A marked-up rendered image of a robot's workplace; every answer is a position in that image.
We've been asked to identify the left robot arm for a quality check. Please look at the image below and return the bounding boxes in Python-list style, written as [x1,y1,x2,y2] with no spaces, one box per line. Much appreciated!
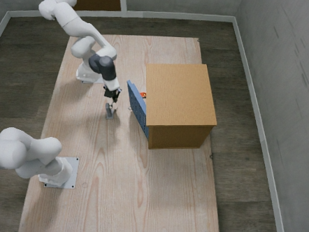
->
[38,0,120,98]

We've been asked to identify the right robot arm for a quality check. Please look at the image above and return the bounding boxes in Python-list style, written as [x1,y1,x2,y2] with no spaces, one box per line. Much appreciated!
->
[0,127,73,187]

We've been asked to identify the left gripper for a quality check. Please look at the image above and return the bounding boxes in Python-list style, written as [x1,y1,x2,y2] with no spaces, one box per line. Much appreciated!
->
[103,85,122,103]

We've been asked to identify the orange torpedo level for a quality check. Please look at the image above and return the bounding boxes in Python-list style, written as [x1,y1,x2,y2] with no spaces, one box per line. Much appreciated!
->
[140,92,146,98]

